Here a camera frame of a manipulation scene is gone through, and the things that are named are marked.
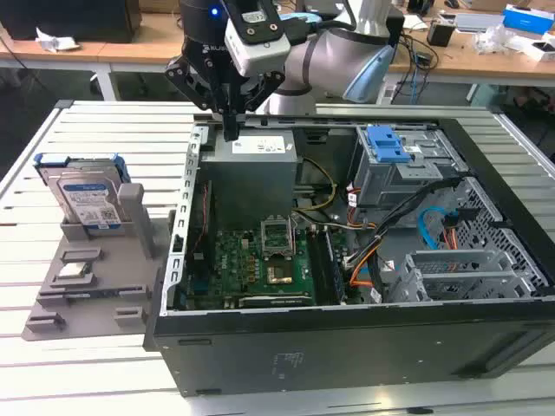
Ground black PC case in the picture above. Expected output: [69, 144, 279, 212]
[142, 113, 555, 398]

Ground grey power supply unit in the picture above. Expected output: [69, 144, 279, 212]
[199, 129, 304, 222]

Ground clear plastic bags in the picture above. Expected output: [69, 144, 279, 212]
[472, 23, 521, 55]

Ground flat grey box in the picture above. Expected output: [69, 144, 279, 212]
[454, 12, 504, 33]

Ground yellow wire bundle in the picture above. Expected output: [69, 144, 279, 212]
[293, 158, 339, 213]

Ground blue plastic cage latch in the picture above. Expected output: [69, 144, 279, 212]
[366, 125, 411, 164]

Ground hard disk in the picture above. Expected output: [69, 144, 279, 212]
[33, 152, 133, 231]

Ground black RAM slot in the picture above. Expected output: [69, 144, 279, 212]
[306, 227, 327, 305]
[315, 227, 340, 305]

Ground crumpled white paper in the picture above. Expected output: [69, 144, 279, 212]
[35, 26, 82, 54]

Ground metal disk bay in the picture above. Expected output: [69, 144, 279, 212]
[385, 249, 543, 304]

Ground orange wire loop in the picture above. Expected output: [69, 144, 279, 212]
[349, 255, 382, 289]

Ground black cable bundle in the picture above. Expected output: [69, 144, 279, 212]
[344, 175, 468, 270]

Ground RAM stick with blue label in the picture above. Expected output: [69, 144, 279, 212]
[62, 290, 121, 301]

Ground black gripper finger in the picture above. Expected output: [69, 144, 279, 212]
[164, 54, 233, 141]
[232, 70, 287, 141]

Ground large black box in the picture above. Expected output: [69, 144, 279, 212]
[0, 0, 142, 44]

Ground orange power wire with plug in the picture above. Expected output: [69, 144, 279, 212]
[441, 210, 460, 251]

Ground small black container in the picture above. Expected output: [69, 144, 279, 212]
[427, 21, 456, 48]

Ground black computer tower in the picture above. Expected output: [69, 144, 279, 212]
[385, 8, 407, 49]

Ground grey parts rack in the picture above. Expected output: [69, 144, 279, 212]
[21, 181, 175, 343]

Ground silver CPU chip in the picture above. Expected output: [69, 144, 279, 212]
[58, 262, 92, 279]

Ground white open box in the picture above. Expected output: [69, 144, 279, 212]
[518, 36, 555, 62]

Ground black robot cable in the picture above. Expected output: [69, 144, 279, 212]
[281, 0, 361, 44]

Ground black graphics card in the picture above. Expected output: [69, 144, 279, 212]
[225, 294, 313, 309]

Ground grey metal drive cage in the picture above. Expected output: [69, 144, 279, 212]
[349, 125, 470, 218]

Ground wooden desk white frame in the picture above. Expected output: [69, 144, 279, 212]
[0, 37, 112, 101]
[97, 8, 555, 103]

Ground RAM stick in slot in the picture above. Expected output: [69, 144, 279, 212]
[324, 229, 349, 303]

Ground CPU socket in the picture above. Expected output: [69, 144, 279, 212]
[264, 257, 294, 286]

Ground green motherboard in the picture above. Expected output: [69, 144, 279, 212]
[177, 227, 362, 311]

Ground blue and white box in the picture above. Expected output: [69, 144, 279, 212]
[502, 3, 555, 36]

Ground metal socket cover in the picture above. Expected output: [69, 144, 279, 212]
[258, 214, 298, 261]

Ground blue data wire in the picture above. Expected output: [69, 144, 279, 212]
[417, 206, 448, 251]

